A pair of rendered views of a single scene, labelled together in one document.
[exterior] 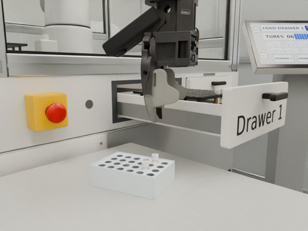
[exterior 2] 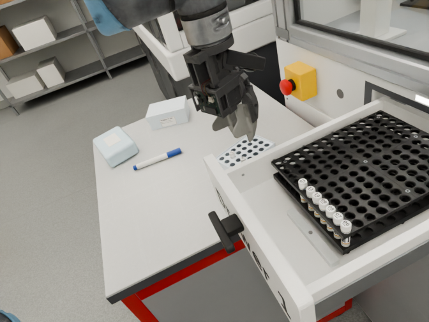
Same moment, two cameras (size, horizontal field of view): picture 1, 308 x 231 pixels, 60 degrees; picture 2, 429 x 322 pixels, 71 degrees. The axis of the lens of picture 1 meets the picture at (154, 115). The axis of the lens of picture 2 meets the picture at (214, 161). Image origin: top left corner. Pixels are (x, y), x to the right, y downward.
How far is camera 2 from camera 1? 0.89 m
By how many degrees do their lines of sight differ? 110
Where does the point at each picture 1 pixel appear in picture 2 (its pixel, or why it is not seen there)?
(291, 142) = not seen: outside the picture
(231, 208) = (188, 202)
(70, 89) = (325, 70)
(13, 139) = not seen: hidden behind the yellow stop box
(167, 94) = (217, 122)
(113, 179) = (237, 147)
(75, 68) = (328, 52)
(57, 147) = (316, 112)
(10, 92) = (293, 55)
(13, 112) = not seen: hidden behind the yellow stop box
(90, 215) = (216, 146)
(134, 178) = (225, 153)
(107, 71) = (360, 67)
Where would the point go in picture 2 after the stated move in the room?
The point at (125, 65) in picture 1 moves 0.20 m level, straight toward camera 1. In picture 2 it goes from (392, 68) to (271, 78)
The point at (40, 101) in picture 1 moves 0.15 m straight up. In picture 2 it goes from (286, 73) to (279, 8)
